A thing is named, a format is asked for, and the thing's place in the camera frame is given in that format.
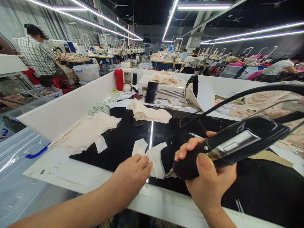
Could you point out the small black bottle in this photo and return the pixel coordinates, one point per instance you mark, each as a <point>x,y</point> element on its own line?
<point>134,78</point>

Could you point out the white vented machine box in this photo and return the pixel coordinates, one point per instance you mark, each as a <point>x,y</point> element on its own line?
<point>168,91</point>

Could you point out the silver pen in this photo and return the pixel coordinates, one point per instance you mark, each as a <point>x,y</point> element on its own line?
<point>195,135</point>

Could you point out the pink plastic basket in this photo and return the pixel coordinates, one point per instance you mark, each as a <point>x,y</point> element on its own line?
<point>13,99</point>

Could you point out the small cream fabric strip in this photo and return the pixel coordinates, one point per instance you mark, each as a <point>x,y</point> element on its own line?
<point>101,144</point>

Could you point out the neat stack of cream cutouts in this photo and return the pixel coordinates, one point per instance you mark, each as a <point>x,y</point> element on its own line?
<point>148,111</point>

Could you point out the heap of cream fabric scraps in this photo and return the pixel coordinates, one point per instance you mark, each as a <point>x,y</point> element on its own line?
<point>166,78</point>

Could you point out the cream fabric piece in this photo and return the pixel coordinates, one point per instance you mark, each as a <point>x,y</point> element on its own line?
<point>158,156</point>

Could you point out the row of sewing tables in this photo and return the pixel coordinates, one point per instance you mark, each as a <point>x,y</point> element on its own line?
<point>118,51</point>

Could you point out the red plastic stool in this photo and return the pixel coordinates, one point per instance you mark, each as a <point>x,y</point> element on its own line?
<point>33,76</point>
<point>60,84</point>

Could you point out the white sewing machine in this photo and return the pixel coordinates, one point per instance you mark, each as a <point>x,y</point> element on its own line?
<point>61,46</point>

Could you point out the white walled work tray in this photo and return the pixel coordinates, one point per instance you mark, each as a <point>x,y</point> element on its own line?
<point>59,111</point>

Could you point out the black standing fan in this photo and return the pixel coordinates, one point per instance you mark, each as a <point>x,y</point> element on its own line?
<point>7,45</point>

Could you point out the clear lidded storage bin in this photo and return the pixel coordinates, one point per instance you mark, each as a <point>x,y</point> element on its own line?
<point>86,72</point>

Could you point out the maroon pouch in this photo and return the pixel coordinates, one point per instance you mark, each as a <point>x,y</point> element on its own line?
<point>137,96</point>

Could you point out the black smartphone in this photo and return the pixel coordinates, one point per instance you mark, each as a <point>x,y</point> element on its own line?
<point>151,92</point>

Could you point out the person's left hand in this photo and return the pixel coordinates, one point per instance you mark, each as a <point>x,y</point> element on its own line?
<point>133,173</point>

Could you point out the person's right hand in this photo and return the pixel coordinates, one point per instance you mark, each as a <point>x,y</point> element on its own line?
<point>213,185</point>

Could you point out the black work mat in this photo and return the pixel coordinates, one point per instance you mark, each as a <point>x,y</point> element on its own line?
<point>123,145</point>

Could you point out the white paper sheets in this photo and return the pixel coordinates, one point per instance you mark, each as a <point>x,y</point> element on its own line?
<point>118,101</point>

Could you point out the loose pile of cream fabric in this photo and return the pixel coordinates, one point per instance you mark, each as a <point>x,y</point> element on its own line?
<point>88,130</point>

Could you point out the red thermos bottle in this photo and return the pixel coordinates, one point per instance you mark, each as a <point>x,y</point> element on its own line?
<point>118,79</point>

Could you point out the tan paper pattern piece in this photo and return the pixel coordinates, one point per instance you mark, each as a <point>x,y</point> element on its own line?
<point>273,158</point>

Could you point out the heap of beige lace fabric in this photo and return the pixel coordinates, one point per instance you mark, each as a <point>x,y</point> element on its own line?
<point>259,104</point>

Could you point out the black handheld cutting tool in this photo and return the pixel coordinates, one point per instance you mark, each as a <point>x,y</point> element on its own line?
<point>242,140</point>

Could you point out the clear bottle with white lid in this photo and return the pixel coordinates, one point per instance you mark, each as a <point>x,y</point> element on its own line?
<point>126,71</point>

